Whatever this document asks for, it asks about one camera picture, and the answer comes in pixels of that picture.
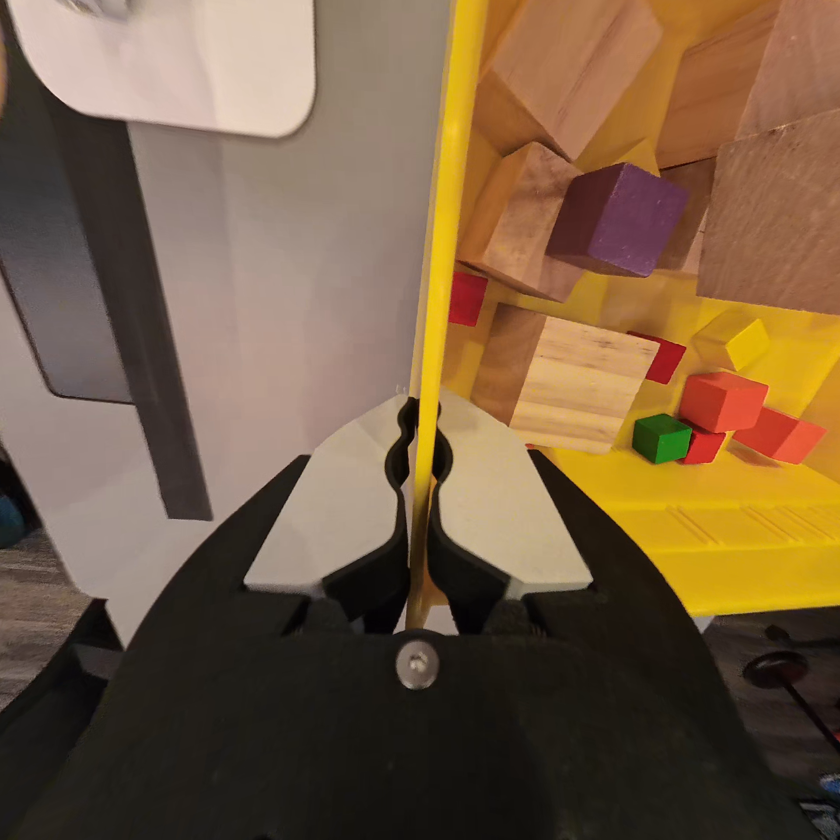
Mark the black chair base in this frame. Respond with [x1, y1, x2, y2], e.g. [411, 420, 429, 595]
[743, 625, 840, 753]

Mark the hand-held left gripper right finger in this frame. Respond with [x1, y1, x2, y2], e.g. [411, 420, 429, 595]
[425, 388, 595, 635]

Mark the pile of wooden cubes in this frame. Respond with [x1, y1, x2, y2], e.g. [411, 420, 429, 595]
[449, 0, 840, 467]

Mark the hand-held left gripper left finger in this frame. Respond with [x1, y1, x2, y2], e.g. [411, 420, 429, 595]
[244, 394, 421, 622]

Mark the document stand with white base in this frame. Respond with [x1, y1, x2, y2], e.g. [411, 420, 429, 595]
[5, 0, 317, 140]

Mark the dark grey rectangular plate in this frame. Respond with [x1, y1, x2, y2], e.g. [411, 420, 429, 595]
[0, 125, 135, 403]

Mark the yellow plastic box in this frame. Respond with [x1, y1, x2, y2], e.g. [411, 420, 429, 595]
[406, 0, 840, 631]

